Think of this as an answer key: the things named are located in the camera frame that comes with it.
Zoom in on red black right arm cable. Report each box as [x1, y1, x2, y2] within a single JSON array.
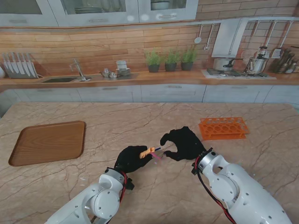
[[194, 156, 236, 224]]

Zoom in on orange test tube rack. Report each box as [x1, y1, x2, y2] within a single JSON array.
[[199, 117, 250, 140]]

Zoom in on yellow microfibre cloth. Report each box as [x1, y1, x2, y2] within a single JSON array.
[[139, 147, 155, 159]]

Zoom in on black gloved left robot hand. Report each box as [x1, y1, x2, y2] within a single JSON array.
[[114, 145, 153, 174]]

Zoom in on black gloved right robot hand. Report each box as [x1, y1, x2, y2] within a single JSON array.
[[159, 126, 207, 162]]

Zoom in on red black arm cable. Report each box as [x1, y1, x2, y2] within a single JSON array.
[[102, 171, 129, 224], [194, 156, 236, 224]]

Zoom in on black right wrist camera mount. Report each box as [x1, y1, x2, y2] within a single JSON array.
[[191, 162, 201, 176]]

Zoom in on brown wooden tray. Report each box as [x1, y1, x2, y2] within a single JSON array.
[[8, 120, 86, 167]]

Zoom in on red black left arm cable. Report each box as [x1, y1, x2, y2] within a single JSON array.
[[102, 171, 129, 224]]

